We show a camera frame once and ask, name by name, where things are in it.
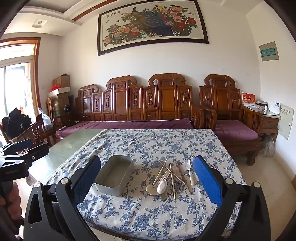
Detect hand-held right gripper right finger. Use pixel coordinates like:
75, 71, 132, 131
193, 155, 271, 241

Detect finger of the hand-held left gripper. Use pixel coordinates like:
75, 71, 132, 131
0, 144, 50, 163
0, 138, 34, 155

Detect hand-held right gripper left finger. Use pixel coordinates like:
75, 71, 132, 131
24, 155, 101, 241

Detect white plastic fork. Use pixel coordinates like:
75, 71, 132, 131
185, 159, 196, 186

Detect rectangular metal tray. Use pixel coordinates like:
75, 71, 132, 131
94, 155, 134, 197

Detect light wooden chopstick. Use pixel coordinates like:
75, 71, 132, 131
152, 158, 168, 186
169, 163, 175, 200
157, 160, 186, 185

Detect metal spoon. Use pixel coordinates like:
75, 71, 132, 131
160, 176, 171, 201

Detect large white spoon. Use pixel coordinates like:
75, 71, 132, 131
146, 162, 166, 195

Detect person's left hand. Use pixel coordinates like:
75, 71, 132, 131
10, 181, 24, 209

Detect carved wooden chair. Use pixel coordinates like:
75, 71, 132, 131
7, 115, 57, 149

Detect black clothing pile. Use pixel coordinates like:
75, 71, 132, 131
1, 108, 31, 138

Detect clear plastic bag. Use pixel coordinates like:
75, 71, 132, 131
37, 113, 53, 131

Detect black desk lamp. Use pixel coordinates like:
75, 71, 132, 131
62, 104, 73, 127

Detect stacked cardboard boxes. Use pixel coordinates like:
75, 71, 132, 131
52, 93, 70, 112

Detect purple armchair cushion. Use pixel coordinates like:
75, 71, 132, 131
214, 120, 259, 141

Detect blue floral tablecloth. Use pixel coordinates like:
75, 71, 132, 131
45, 128, 247, 240

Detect white lidded box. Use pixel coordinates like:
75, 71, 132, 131
48, 87, 71, 96

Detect grey fluffy duster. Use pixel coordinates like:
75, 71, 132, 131
259, 134, 275, 157

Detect long purple sofa cushion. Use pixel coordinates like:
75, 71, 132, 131
57, 118, 194, 137

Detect brown cardboard box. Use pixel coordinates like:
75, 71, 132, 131
52, 74, 71, 88

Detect long carved wooden sofa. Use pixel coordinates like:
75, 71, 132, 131
57, 73, 216, 139

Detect wooden side table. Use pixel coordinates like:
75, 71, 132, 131
242, 105, 281, 144

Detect carved wooden armchair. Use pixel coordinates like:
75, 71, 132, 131
198, 74, 264, 166

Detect red desk calendar card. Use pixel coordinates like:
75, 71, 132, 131
242, 92, 256, 106

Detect white tabletop device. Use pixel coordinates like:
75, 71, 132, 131
267, 101, 281, 115

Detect framed peacock flower painting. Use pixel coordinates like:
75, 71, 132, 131
97, 0, 210, 56

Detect wooden window frame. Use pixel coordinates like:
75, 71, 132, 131
0, 37, 41, 144

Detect white wall panel door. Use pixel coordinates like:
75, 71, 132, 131
277, 103, 295, 141

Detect grey wall electrical box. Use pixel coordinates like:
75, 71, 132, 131
258, 41, 279, 62

